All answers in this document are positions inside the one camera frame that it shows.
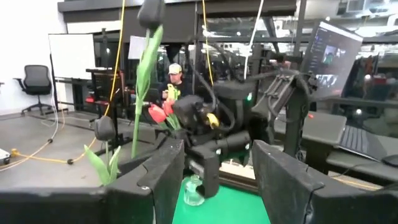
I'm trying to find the black artificial tulip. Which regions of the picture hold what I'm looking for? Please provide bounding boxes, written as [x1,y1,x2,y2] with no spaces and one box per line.
[83,115,122,187]
[130,0,166,159]

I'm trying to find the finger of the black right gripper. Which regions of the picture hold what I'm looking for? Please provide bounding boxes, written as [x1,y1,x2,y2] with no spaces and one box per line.
[186,146,220,199]

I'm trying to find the whiteboard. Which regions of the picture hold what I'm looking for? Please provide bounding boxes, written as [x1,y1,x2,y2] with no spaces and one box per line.
[48,33,96,81]

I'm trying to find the red artificial tulip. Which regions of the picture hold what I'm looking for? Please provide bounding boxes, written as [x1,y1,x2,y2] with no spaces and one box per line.
[147,103,169,124]
[162,98,183,131]

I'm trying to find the black office chair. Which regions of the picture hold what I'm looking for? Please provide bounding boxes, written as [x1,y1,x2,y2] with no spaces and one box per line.
[14,64,53,116]

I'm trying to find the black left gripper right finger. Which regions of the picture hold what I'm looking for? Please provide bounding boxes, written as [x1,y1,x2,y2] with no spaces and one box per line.
[252,139,398,224]

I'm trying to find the large black monitor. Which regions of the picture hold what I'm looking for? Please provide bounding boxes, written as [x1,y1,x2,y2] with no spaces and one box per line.
[300,20,364,100]

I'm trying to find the black keyboard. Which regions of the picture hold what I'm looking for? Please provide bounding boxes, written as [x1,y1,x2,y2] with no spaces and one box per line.
[337,124,398,162]

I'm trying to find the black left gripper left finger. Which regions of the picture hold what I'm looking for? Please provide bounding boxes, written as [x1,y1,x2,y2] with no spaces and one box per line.
[0,138,185,224]

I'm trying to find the person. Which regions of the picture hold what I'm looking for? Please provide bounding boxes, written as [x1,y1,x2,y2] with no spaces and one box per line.
[158,63,193,100]

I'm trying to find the white paper sheet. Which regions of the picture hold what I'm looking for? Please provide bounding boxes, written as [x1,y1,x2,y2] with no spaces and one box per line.
[127,35,147,60]

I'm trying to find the dark gray desk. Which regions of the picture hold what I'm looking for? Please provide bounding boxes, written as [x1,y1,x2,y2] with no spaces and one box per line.
[273,110,398,184]

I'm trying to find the white cable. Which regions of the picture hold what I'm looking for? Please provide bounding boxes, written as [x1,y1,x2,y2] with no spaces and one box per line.
[243,0,265,80]

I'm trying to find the yellow hanging cable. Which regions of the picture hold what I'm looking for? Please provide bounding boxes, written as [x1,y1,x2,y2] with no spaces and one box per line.
[0,0,127,171]
[201,0,215,86]

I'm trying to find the green table mat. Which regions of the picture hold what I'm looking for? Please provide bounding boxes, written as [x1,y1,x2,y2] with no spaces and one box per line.
[172,175,271,224]

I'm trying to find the clear glass vase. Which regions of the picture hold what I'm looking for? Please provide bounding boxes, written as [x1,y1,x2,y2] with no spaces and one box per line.
[182,174,206,207]

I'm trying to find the black aluminium table frame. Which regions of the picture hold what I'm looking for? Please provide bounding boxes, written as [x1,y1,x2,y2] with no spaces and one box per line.
[217,172,261,194]

